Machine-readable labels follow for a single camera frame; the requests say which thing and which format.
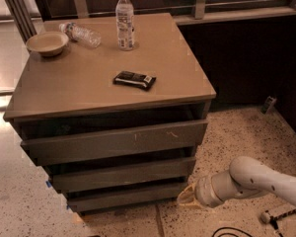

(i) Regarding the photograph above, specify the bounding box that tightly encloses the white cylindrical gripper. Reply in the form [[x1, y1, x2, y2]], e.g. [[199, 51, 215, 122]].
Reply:
[[177, 171, 241, 208]]

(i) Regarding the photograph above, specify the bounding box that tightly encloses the grey bottom drawer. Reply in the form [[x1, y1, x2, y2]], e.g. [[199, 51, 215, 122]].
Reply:
[[67, 182, 186, 212]]

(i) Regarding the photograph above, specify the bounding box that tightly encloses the grey drawer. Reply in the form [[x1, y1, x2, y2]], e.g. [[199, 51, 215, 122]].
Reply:
[[52, 157, 195, 193], [21, 119, 207, 166], [67, 182, 186, 212]]

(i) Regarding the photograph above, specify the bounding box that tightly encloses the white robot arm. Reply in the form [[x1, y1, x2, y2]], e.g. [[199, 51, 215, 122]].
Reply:
[[177, 156, 296, 208]]

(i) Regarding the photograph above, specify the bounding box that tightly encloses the grey three-drawer cabinet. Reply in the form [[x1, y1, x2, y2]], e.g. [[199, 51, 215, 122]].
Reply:
[[4, 14, 215, 199]]

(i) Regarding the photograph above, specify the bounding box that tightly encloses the grey middle drawer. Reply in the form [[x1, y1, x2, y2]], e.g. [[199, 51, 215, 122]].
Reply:
[[52, 157, 195, 193]]

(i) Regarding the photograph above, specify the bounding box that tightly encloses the grey top drawer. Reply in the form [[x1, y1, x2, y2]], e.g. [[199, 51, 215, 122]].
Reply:
[[21, 119, 207, 166]]

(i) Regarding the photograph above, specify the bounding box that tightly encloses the grey floor power strip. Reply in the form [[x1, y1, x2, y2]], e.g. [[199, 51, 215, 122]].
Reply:
[[260, 203, 296, 224]]

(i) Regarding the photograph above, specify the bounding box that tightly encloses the black snack packet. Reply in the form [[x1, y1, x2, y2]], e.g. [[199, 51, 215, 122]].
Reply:
[[112, 71, 156, 91]]

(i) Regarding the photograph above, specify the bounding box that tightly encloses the lying clear plastic bottle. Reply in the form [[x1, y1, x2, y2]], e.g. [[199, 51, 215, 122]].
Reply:
[[59, 22, 101, 48]]

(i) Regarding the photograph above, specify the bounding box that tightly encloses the upright clear water bottle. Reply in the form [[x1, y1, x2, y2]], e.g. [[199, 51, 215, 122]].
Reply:
[[115, 0, 135, 50]]

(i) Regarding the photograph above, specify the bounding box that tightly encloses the beige paper bowl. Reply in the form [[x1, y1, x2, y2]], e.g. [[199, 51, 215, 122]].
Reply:
[[26, 32, 69, 57]]

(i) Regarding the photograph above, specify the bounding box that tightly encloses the black floor cable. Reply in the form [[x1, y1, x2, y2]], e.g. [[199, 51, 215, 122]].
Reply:
[[210, 226, 255, 237]]

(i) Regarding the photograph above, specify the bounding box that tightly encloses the small dark wall outlet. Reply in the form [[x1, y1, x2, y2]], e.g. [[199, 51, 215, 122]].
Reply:
[[260, 96, 277, 114]]

